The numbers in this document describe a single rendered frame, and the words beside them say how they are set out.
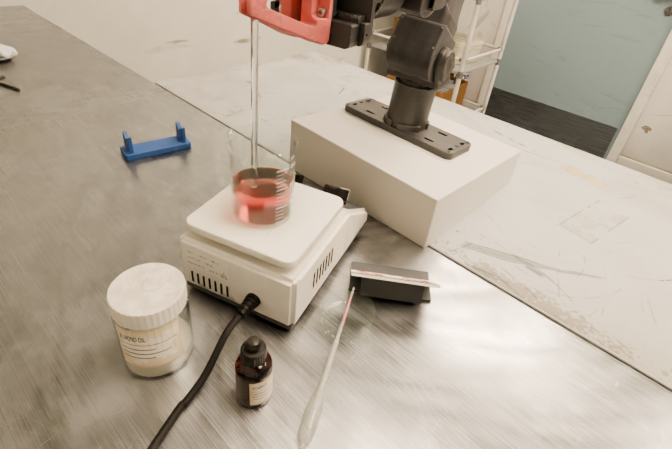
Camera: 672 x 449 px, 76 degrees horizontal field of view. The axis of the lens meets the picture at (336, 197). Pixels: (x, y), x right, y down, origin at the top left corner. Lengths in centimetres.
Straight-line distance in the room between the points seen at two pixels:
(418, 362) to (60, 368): 31
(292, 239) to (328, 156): 23
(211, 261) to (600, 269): 47
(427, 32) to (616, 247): 38
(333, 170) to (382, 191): 9
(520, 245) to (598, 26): 269
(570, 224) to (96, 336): 61
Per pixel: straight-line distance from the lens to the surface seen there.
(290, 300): 41
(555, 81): 334
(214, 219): 43
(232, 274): 43
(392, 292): 47
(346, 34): 38
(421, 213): 54
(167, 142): 74
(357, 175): 58
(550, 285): 58
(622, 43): 321
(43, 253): 58
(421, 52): 60
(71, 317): 49
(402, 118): 65
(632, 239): 74
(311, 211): 44
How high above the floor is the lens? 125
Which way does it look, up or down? 34 degrees down
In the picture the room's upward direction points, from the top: 7 degrees clockwise
